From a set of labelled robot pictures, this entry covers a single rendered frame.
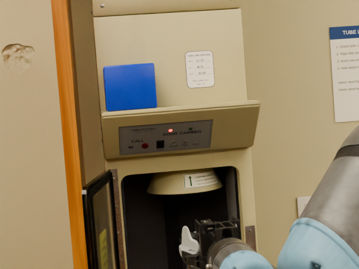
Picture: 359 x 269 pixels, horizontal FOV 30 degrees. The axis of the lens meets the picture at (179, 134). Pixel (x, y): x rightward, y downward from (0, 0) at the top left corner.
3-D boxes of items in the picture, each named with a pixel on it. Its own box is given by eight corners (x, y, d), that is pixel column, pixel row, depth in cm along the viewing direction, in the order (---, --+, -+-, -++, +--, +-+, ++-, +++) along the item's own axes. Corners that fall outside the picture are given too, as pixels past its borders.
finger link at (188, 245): (180, 221, 127) (207, 227, 120) (182, 252, 128) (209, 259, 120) (165, 224, 126) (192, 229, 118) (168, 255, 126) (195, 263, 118)
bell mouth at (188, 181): (143, 187, 163) (141, 165, 163) (215, 181, 165) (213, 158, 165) (149, 197, 146) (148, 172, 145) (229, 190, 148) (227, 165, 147)
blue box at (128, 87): (106, 111, 142) (102, 69, 141) (153, 108, 143) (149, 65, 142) (107, 111, 132) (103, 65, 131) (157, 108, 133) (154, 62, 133)
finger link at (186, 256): (196, 246, 124) (223, 253, 116) (196, 255, 124) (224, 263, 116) (174, 251, 121) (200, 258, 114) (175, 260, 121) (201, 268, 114)
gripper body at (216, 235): (234, 214, 120) (250, 226, 108) (237, 262, 120) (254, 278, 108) (192, 219, 119) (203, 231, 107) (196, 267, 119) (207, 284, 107)
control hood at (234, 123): (103, 158, 143) (99, 111, 142) (251, 145, 147) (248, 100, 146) (104, 163, 131) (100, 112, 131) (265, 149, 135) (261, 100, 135)
